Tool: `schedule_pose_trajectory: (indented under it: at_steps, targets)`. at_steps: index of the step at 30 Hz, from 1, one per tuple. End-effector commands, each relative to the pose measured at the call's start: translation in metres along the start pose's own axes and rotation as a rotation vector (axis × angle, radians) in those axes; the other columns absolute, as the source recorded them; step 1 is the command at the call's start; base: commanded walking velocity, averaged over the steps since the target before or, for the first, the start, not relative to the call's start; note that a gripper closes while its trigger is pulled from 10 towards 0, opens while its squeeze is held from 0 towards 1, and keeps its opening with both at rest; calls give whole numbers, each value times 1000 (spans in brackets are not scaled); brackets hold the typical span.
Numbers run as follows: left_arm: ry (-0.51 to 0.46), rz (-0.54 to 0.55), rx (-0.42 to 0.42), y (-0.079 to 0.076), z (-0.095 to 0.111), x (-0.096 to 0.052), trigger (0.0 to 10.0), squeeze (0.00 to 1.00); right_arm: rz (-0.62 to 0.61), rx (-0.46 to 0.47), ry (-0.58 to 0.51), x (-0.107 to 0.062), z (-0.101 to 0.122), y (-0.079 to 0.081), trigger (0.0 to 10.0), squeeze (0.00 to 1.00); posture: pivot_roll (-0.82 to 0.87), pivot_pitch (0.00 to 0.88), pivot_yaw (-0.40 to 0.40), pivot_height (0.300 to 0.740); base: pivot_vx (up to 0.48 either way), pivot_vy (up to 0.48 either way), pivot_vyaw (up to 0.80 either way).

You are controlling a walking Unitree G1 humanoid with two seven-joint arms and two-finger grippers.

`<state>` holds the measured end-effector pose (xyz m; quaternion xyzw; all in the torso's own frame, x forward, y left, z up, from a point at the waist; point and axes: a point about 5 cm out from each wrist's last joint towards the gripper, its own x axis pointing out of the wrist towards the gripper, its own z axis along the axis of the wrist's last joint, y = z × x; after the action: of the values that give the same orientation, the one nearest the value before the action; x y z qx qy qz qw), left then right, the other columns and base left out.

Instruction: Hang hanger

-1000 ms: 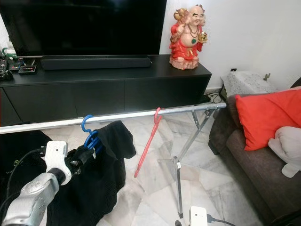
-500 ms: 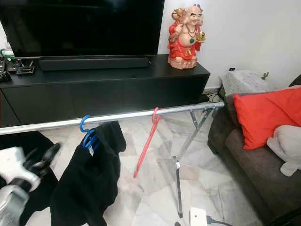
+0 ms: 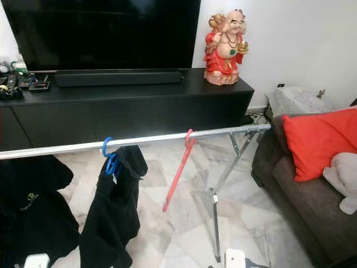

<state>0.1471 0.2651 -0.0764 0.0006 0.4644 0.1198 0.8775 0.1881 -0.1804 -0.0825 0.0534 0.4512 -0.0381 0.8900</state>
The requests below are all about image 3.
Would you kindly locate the red square cushion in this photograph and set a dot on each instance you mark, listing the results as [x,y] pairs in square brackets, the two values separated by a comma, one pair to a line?
[318,142]

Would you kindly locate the black garment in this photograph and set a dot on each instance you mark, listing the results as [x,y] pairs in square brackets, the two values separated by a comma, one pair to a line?
[114,223]

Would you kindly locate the blue plastic clothes hanger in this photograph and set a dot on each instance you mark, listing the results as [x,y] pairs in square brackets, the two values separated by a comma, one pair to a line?
[110,162]

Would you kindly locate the side table lace cloth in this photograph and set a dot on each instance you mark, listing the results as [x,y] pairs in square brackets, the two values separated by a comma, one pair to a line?
[298,100]

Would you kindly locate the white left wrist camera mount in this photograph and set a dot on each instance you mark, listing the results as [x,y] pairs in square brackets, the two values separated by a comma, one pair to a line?
[36,261]

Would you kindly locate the red plastic clothes hanger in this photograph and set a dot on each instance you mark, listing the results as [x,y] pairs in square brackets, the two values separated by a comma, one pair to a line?
[177,173]

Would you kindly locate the small black tray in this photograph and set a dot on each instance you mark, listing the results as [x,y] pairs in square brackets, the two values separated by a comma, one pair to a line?
[39,84]

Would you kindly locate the black soundbar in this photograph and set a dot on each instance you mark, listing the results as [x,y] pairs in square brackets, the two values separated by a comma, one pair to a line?
[117,77]

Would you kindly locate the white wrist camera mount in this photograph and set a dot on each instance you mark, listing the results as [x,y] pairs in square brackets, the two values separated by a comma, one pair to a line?
[36,261]
[235,258]

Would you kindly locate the large black television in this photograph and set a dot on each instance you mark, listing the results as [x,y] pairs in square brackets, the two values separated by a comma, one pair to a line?
[100,30]

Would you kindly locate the dark brown fabric sofa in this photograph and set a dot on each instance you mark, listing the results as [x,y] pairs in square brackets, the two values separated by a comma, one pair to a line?
[301,195]

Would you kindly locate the black wall socket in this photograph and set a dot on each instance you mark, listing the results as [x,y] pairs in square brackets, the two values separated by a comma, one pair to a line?
[280,85]

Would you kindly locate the black t-shirt green logo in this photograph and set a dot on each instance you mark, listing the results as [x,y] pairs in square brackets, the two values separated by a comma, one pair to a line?
[33,212]

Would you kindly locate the black electronic gadgets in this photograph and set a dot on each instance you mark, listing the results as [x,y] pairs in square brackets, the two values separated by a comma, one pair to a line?
[11,84]

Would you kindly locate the silver clothes rack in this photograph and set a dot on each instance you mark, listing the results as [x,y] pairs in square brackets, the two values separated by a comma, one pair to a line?
[162,138]

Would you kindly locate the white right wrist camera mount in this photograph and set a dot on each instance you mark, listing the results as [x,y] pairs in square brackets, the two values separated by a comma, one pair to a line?
[235,258]

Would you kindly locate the plain grey plush pillow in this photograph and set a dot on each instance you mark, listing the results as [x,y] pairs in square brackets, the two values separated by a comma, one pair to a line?
[343,178]

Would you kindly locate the small brass figurine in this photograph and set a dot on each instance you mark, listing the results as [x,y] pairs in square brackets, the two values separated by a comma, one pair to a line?
[321,93]

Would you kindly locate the red laughing Buddha statue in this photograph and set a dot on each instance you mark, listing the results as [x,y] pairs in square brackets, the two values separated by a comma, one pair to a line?
[227,49]

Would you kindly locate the black TV console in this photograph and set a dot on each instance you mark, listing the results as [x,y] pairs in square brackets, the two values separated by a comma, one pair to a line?
[134,109]

